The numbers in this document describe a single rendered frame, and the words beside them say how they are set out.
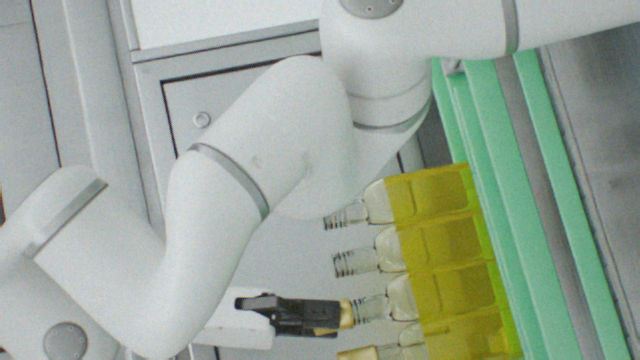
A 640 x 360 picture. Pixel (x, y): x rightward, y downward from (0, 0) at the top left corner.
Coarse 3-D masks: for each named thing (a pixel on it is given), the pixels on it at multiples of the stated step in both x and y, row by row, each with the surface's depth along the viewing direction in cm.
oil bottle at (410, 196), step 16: (400, 176) 156; (416, 176) 156; (432, 176) 156; (448, 176) 156; (464, 176) 156; (368, 192) 155; (384, 192) 155; (400, 192) 155; (416, 192) 155; (432, 192) 155; (448, 192) 155; (464, 192) 156; (368, 208) 155; (384, 208) 154; (400, 208) 154; (416, 208) 155; (432, 208) 155; (448, 208) 155; (464, 208) 156; (368, 224) 157; (384, 224) 155
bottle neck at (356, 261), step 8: (360, 248) 155; (368, 248) 155; (336, 256) 154; (344, 256) 154; (352, 256) 154; (360, 256) 154; (368, 256) 154; (336, 264) 153; (344, 264) 154; (352, 264) 154; (360, 264) 154; (368, 264) 154; (376, 264) 154; (336, 272) 154; (344, 272) 154; (352, 272) 154; (360, 272) 154
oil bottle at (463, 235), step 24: (432, 216) 155; (456, 216) 155; (480, 216) 155; (384, 240) 154; (408, 240) 153; (432, 240) 154; (456, 240) 154; (480, 240) 154; (384, 264) 153; (408, 264) 152; (432, 264) 153
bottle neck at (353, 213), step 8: (352, 200) 157; (360, 200) 156; (344, 208) 155; (352, 208) 156; (360, 208) 156; (328, 216) 155; (336, 216) 155; (344, 216) 155; (352, 216) 156; (360, 216) 156; (328, 224) 155; (336, 224) 156; (344, 224) 156; (352, 224) 156
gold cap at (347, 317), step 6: (342, 300) 153; (348, 300) 152; (342, 306) 152; (348, 306) 152; (342, 312) 152; (348, 312) 151; (342, 318) 151; (348, 318) 151; (342, 324) 152; (348, 324) 152; (354, 324) 152; (318, 330) 151; (324, 330) 152; (330, 330) 152; (336, 330) 152
